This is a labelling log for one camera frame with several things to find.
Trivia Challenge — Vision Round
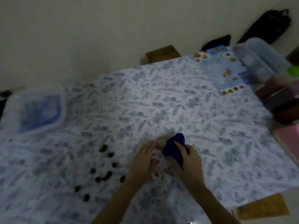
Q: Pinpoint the person's left hand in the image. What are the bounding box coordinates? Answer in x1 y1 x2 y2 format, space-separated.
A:
127 140 162 185

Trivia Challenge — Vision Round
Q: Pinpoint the person's right hand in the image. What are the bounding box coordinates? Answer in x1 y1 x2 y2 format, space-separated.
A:
171 141 206 193

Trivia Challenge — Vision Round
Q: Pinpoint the dark blue cloth pouch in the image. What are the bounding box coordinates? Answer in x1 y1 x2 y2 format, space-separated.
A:
162 133 188 171

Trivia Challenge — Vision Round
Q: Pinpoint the white red-dotted cloth piece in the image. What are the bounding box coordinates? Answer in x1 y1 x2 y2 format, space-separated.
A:
150 143 181 183

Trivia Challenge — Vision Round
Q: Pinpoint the person's left forearm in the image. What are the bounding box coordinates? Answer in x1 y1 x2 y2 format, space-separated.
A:
92 177 142 224

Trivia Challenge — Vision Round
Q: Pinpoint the person's right forearm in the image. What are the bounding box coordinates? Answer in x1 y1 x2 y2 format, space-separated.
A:
186 186 241 224

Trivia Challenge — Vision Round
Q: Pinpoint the white blue floral tablecloth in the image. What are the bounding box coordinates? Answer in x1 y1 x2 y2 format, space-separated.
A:
0 50 299 224

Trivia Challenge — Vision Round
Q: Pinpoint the scatter of brown nuts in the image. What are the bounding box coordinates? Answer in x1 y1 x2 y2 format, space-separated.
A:
74 144 126 203

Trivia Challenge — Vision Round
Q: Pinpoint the blue cartoon print placemat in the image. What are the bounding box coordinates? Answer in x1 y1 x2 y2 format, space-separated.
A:
193 45 252 96

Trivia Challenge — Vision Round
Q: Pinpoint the small black pouch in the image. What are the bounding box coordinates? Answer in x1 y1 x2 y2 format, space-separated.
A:
201 34 232 52

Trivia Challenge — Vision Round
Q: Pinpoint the pink box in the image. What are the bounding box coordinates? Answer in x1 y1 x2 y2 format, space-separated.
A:
272 123 299 164

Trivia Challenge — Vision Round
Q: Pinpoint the brown jar with green lid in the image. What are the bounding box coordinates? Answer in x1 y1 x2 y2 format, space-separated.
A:
254 66 299 125

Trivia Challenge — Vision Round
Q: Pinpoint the clear plastic lidded box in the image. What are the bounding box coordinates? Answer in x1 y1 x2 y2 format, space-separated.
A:
232 37 293 85

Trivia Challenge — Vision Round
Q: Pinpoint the clear container with blue contents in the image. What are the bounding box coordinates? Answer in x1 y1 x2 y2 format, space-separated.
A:
2 85 67 138

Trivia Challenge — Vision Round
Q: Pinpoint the black bag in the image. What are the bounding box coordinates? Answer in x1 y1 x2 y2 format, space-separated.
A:
237 9 292 45

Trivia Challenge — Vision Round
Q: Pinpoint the dark object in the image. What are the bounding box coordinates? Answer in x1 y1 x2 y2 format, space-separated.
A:
0 89 13 120

